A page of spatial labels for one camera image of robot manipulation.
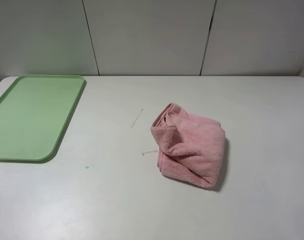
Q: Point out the pink terry towel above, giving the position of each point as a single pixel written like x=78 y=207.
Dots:
x=191 y=147

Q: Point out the green plastic tray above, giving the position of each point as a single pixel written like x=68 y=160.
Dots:
x=34 y=114

